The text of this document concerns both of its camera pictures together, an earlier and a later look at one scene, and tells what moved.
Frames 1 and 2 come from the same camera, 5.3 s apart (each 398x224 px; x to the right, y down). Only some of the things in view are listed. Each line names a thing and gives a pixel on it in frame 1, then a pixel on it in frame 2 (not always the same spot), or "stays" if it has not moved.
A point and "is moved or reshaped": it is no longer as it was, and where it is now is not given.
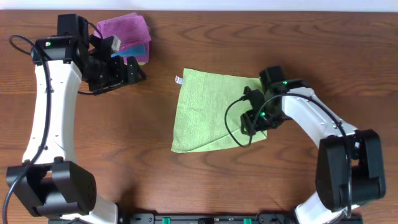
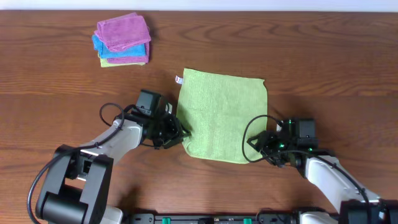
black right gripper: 246,119 -> 268,137
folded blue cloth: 137,50 stays
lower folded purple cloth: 143,58 stays
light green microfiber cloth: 209,111 is moved or reshaped
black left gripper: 121,72 -> 170,131
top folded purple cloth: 130,28 stays
